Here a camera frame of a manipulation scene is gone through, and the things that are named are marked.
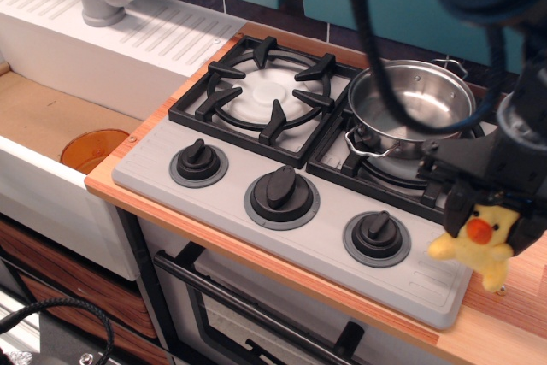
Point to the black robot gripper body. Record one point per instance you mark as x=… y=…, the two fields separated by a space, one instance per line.
x=492 y=170

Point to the black oven door handle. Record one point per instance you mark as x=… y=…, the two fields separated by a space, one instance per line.
x=182 y=267

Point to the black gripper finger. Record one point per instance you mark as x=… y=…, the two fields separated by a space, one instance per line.
x=458 y=206
x=528 y=228

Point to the black middle stove knob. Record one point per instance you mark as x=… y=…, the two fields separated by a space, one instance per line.
x=282 y=200

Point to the toy oven door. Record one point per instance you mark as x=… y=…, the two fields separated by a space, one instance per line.
x=223 y=334

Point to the black right burner grate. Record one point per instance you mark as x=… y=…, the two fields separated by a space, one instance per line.
x=391 y=181

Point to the stainless steel pot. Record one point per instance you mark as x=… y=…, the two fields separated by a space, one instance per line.
x=429 y=93

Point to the wooden drawer fronts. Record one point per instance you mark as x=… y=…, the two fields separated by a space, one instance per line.
x=45 y=269

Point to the black right stove knob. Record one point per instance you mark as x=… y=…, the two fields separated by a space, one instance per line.
x=377 y=239

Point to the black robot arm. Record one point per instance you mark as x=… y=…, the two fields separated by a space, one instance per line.
x=518 y=64

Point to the orange plastic plate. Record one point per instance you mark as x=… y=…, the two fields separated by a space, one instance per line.
x=88 y=150

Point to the black left stove knob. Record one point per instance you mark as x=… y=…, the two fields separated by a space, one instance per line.
x=198 y=165

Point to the black left burner grate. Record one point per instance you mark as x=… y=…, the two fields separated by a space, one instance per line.
x=263 y=102

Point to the white toy sink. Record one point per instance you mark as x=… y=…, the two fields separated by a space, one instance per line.
x=61 y=78

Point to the black burner grate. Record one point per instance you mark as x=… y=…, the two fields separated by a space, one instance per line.
x=263 y=102
x=391 y=181

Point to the grey toy stove top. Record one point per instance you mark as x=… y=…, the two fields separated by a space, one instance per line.
x=420 y=287

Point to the black stove knob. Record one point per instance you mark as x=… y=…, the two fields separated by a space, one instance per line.
x=377 y=239
x=282 y=200
x=198 y=165

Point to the yellow stuffed duck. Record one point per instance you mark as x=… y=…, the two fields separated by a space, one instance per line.
x=482 y=244

